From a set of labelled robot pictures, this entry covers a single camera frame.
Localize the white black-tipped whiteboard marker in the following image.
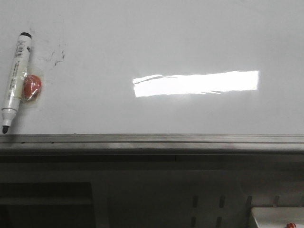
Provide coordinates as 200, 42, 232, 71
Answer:
1, 32, 32, 134

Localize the red whiteboard marker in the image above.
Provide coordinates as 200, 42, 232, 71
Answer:
286, 223, 296, 228

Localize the red round magnet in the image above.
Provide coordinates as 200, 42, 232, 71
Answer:
23, 75, 42, 101

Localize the white perforated pegboard panel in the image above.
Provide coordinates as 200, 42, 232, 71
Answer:
0, 162, 304, 228

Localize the white plastic marker tray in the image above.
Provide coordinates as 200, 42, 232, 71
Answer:
248, 207, 304, 228

